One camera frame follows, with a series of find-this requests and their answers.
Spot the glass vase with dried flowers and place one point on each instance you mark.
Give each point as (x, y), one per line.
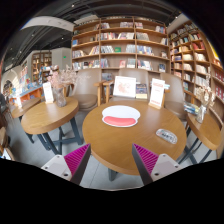
(59, 80)

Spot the round wooden left table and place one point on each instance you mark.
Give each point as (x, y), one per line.
(46, 121)

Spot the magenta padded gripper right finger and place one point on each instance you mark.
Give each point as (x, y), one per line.
(152, 166)

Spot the beige armchair left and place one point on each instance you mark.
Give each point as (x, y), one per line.
(88, 89)

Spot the round wooden centre table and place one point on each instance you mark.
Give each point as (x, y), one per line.
(112, 146)

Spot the glass vase right table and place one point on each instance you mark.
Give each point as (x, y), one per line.
(207, 97)

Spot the white red sign card stand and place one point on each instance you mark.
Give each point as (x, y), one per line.
(157, 92)

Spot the distant wooden bookshelf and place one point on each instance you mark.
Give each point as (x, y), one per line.
(41, 63)

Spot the right wooden bookshelf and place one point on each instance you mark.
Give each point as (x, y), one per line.
(193, 59)

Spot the far left wooden table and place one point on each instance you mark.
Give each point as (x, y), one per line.
(20, 111)

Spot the large wooden bookshelf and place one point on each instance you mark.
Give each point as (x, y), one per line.
(121, 42)

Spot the white and red mouse pad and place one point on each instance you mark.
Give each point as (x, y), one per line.
(120, 116)

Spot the white sign card left table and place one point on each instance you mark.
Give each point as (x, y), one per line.
(48, 92)

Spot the beige armchair right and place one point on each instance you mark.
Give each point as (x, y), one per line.
(174, 100)

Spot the wooden right table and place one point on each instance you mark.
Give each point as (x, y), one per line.
(207, 133)

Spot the round wooden table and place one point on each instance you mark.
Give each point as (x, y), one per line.
(112, 146)
(46, 121)

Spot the beige armchair centre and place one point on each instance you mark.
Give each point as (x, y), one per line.
(141, 77)

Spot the white picture board on chair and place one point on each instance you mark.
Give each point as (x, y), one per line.
(124, 86)

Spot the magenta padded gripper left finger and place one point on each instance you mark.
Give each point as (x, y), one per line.
(70, 167)

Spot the book on chair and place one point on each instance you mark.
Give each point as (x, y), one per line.
(141, 91)

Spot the beige armchair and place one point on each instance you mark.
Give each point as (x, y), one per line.
(88, 89)
(141, 77)
(174, 100)

